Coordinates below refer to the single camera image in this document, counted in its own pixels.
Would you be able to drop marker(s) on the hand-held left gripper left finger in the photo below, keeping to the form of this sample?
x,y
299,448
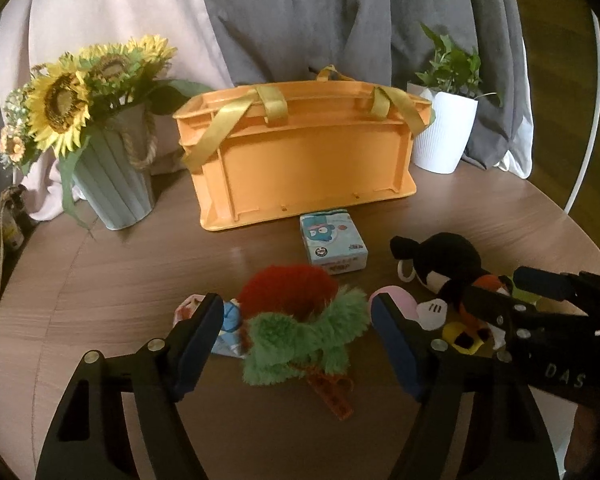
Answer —
x,y
200,345

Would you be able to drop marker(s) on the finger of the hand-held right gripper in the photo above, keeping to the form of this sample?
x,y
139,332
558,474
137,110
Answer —
x,y
490,305
540,284

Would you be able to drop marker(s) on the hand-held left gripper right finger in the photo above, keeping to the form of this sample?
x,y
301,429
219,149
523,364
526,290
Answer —
x,y
397,345

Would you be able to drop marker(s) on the small blue white plush toy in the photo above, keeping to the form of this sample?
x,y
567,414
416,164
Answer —
x,y
230,317

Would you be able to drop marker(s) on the pink plush toy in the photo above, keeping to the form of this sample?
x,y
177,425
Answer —
x,y
405,302

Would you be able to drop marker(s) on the black mouse plush toy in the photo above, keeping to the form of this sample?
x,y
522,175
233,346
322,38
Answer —
x,y
450,255

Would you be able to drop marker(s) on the green and red plush toy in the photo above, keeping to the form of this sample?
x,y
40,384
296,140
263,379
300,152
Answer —
x,y
300,345

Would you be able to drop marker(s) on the printed tissue pack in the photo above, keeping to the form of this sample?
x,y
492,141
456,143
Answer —
x,y
332,240

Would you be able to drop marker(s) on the orange plastic crate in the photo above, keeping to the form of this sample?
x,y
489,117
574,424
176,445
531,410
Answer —
x,y
305,170

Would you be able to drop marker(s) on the white sheer curtain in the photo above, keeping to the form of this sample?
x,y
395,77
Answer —
x,y
522,125

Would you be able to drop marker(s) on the grey-green ribbed vase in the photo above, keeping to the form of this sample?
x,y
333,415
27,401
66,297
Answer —
x,y
117,185

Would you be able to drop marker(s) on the white ribbed plant pot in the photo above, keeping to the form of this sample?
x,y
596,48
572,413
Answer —
x,y
442,130

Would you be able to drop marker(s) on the white hoop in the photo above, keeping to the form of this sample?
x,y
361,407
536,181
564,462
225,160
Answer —
x,y
596,110

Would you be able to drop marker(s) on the green potted plant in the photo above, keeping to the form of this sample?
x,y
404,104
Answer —
x,y
452,65

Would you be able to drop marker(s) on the sunflower bouquet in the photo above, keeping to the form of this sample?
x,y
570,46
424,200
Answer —
x,y
60,100

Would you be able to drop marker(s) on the wide grey curtain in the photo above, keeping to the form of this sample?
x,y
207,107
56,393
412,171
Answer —
x,y
330,15

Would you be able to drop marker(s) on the pink curtain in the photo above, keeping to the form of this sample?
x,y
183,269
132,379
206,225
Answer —
x,y
110,5

